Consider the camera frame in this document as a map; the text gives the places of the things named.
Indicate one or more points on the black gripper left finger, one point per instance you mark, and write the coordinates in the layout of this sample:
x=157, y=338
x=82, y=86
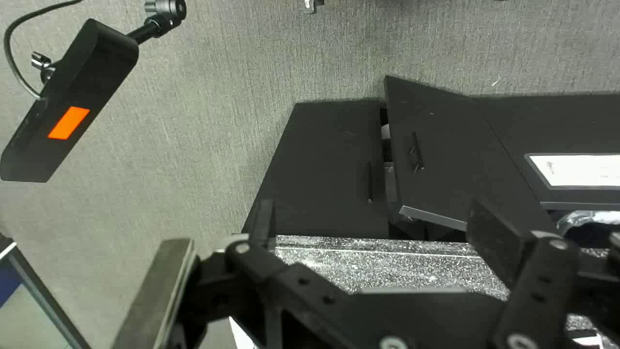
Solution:
x=291, y=291

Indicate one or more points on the blue-edged flat panel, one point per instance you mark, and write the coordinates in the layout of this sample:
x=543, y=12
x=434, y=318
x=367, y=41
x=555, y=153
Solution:
x=26, y=303

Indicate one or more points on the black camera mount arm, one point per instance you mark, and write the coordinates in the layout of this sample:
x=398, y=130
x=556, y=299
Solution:
x=157, y=20

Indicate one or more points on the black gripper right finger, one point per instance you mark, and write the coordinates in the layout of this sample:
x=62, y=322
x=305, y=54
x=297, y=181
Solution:
x=539, y=283

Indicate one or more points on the white rectangular label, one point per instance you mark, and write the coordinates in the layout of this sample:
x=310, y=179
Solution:
x=574, y=169

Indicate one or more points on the black camera with orange sticker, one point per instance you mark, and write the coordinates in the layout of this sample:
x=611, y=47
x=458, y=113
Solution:
x=70, y=97

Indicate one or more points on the small metal fitting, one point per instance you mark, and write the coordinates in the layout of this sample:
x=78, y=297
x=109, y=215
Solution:
x=310, y=4

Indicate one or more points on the black shut cabinet door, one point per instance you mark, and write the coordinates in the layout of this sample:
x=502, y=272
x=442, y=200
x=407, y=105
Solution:
x=322, y=167

